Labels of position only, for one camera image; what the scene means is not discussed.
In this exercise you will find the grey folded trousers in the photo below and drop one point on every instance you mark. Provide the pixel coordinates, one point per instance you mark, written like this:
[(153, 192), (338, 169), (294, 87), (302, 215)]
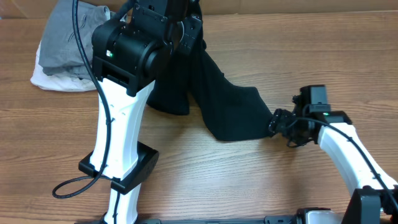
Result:
[(59, 54)]

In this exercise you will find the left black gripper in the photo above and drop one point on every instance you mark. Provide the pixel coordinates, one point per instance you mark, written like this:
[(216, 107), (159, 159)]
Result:
[(191, 31)]

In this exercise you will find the black t-shirt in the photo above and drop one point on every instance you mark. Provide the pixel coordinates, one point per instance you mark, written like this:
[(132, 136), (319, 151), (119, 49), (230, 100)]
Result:
[(230, 112)]

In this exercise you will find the white folded garment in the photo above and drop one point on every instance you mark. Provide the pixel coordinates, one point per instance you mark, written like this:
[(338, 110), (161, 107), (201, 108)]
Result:
[(64, 82)]

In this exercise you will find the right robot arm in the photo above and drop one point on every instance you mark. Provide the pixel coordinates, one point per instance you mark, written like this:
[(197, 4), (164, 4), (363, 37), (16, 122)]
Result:
[(373, 192)]

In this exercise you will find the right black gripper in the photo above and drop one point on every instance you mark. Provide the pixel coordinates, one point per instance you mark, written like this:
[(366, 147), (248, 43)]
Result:
[(278, 124)]

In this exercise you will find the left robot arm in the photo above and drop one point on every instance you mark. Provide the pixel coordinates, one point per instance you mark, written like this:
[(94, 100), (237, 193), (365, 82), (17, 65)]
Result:
[(130, 51)]

